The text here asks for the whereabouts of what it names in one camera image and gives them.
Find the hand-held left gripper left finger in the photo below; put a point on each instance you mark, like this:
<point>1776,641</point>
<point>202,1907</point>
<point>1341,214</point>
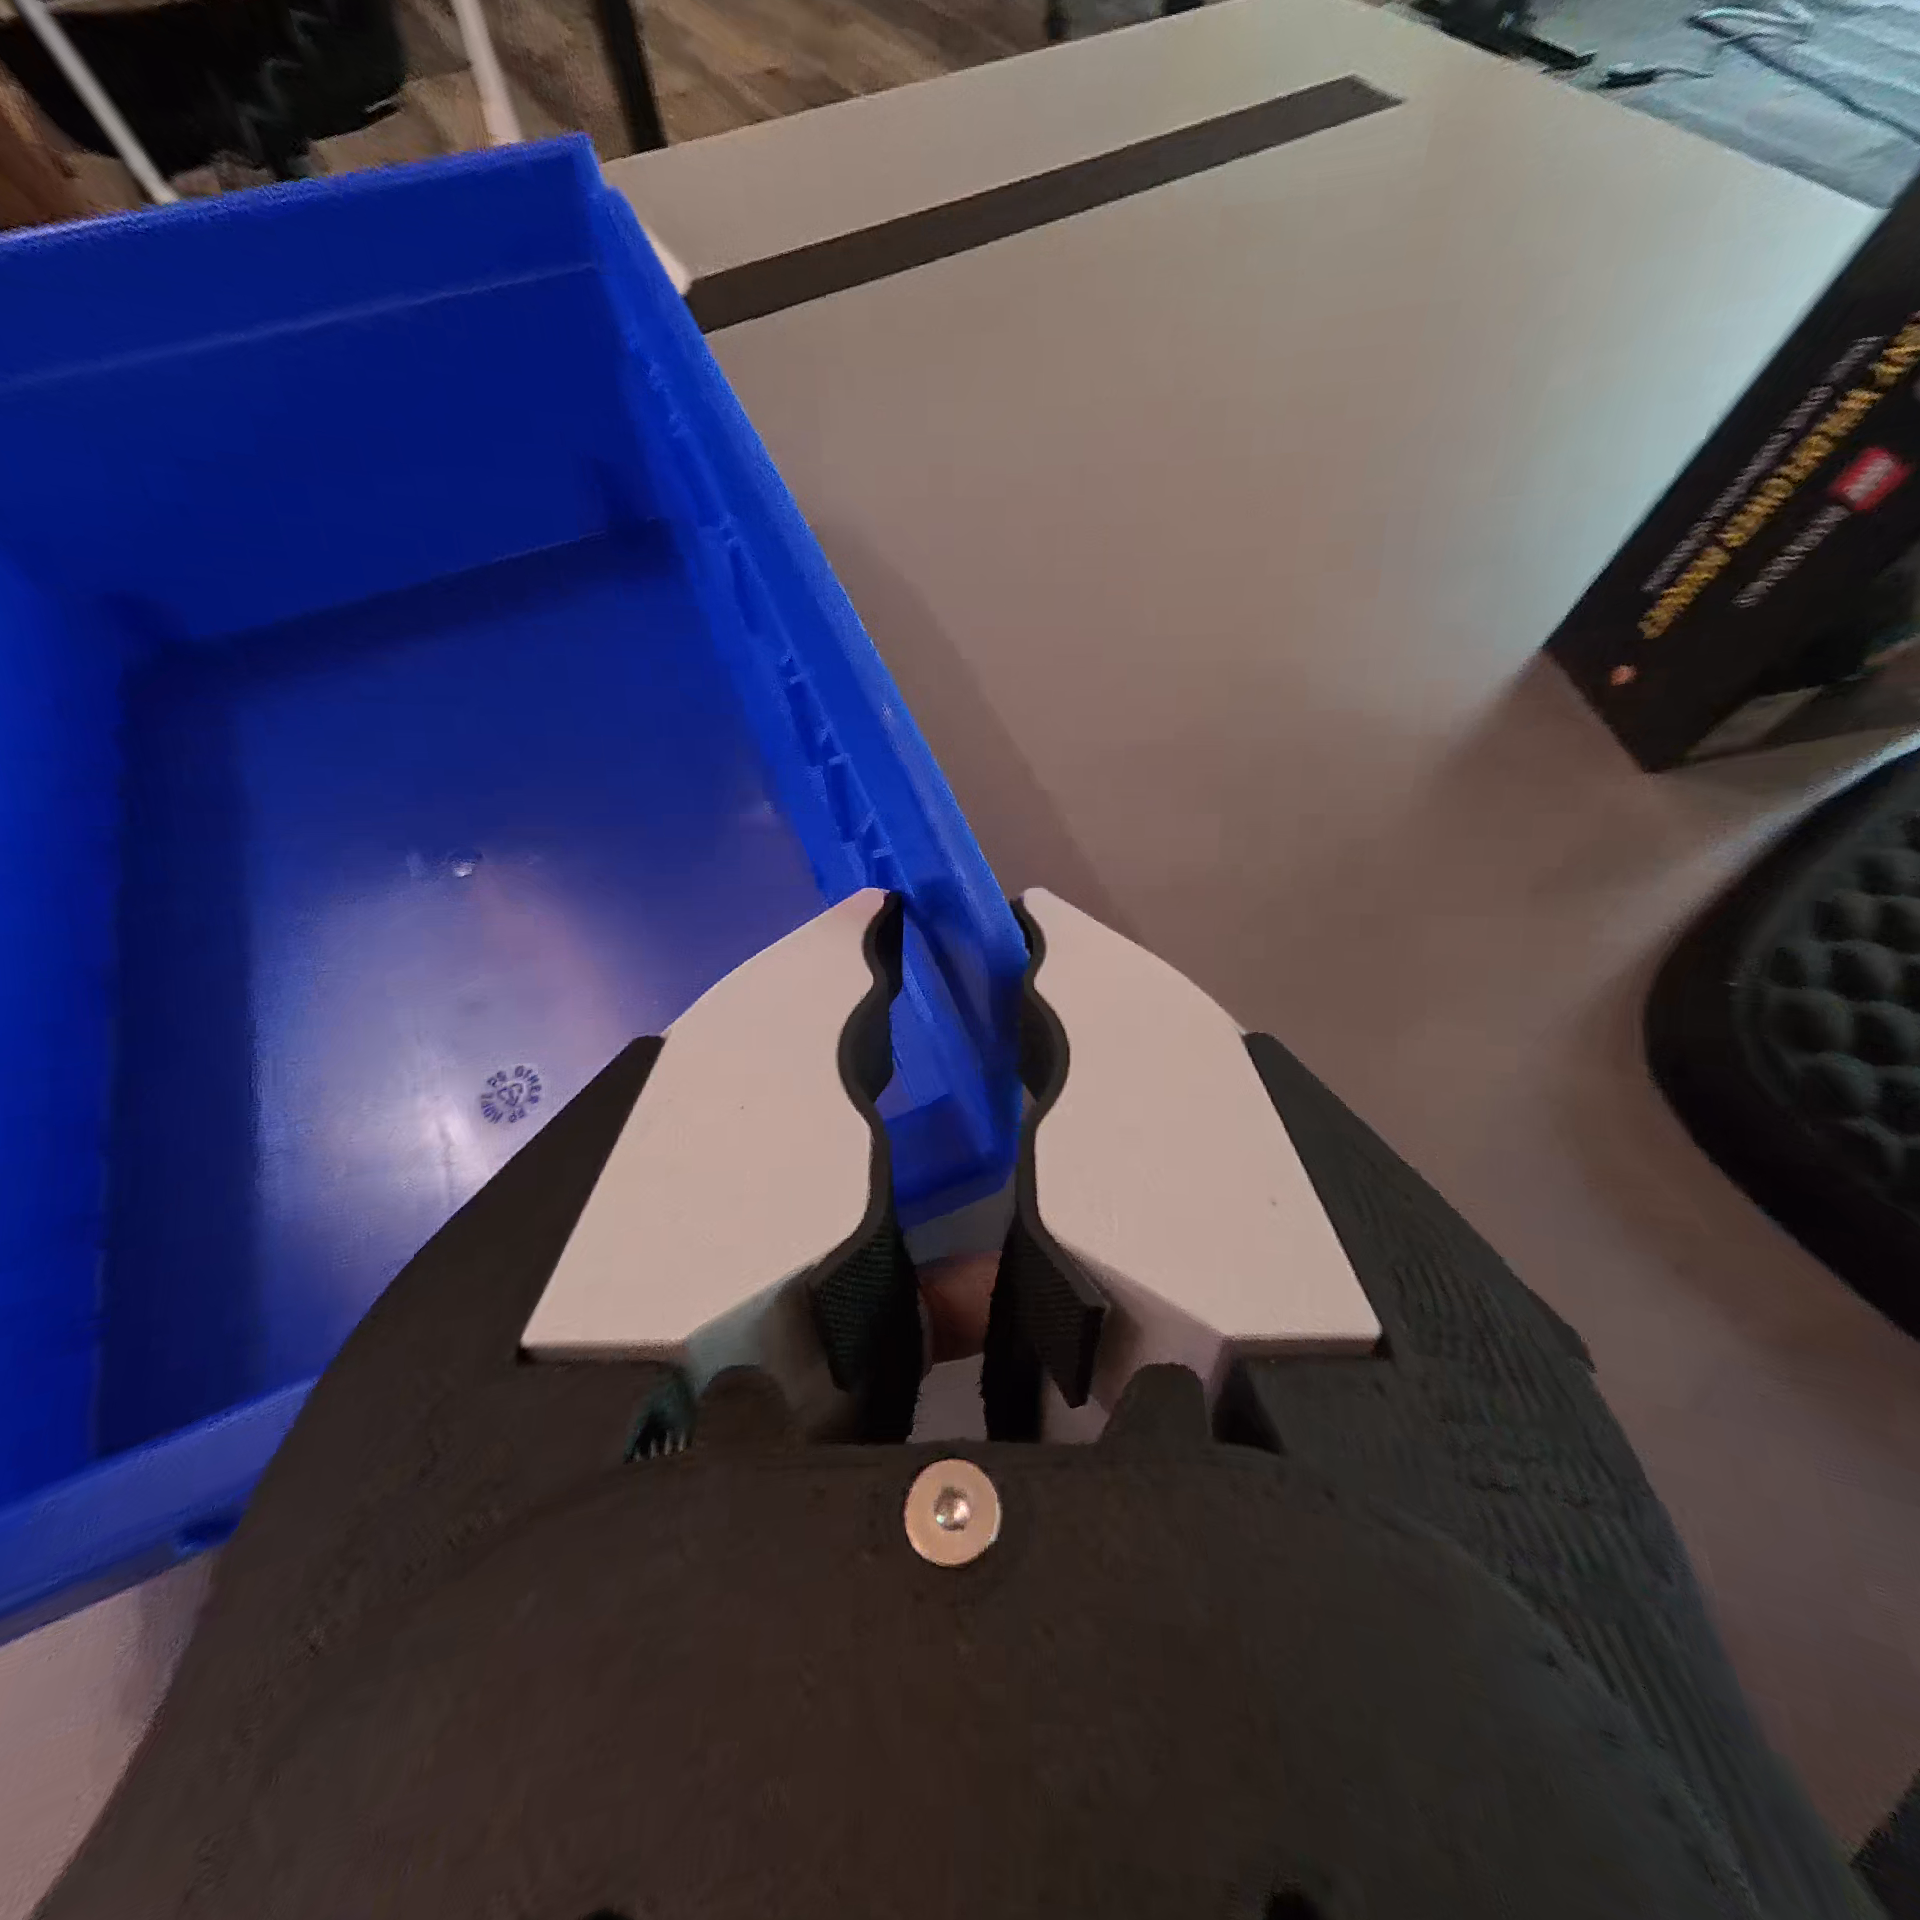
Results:
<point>721,1201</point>

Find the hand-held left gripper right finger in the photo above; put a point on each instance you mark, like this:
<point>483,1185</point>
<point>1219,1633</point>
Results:
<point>1201,1201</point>

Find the blue plastic bin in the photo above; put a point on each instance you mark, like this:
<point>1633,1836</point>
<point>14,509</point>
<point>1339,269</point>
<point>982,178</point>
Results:
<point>420,841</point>

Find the black glossy cardboard box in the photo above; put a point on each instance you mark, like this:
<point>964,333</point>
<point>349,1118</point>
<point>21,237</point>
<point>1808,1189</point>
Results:
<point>1772,539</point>

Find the grey desk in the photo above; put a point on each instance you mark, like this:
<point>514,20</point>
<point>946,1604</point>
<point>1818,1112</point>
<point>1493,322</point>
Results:
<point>1292,539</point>

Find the black mesh cushion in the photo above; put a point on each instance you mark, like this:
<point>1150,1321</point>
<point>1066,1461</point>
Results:
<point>1832,1051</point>

